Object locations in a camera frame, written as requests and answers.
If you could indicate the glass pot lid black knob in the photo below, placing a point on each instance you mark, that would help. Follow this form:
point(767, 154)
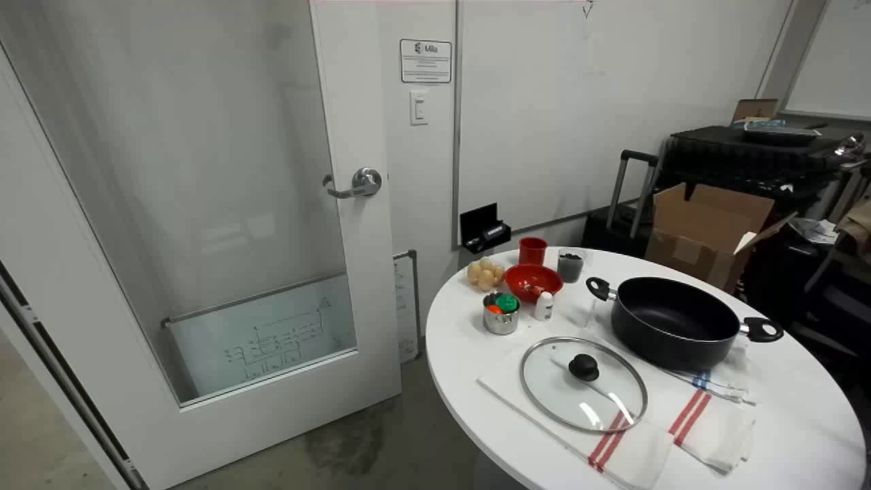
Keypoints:
point(581, 398)

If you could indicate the black laptop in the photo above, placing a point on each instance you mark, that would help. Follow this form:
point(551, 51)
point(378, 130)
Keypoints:
point(479, 228)

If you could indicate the pale yellow lumpy food item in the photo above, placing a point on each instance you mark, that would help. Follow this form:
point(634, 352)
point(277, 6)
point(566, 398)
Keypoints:
point(486, 273)

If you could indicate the white door frosted glass panel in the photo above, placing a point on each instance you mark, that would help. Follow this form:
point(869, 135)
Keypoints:
point(367, 309)

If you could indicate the metal tin with coloured items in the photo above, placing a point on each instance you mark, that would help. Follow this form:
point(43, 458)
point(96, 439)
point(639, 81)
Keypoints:
point(499, 316)

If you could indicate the red cup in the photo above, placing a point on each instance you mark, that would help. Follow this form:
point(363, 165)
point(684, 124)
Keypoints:
point(532, 252)

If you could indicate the red bowl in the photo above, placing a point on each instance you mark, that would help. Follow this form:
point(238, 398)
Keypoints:
point(532, 278)

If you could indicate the clear measuring cup dark contents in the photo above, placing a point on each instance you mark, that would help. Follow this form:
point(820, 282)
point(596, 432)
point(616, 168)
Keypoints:
point(569, 269)

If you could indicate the open cardboard box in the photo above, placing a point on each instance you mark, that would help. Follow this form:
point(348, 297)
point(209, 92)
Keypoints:
point(697, 233)

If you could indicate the white towel with red stripes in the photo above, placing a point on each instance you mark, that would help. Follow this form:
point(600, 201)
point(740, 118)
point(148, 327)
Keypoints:
point(634, 458)

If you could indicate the black cart table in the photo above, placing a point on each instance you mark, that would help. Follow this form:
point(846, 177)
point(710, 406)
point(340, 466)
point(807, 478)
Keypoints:
point(735, 160)

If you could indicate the white towel with blue stripes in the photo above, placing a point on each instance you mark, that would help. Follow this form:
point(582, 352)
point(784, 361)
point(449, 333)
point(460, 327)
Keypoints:
point(717, 386)

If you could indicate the small brown box on cart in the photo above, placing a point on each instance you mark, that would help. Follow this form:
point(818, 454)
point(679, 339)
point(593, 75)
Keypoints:
point(754, 109)

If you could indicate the white light switch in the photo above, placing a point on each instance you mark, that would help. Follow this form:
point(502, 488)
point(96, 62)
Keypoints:
point(416, 107)

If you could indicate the framed wall sign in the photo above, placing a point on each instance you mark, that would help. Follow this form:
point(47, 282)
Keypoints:
point(426, 62)

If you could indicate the large wall whiteboard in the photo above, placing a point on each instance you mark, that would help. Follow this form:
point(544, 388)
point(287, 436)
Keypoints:
point(600, 109)

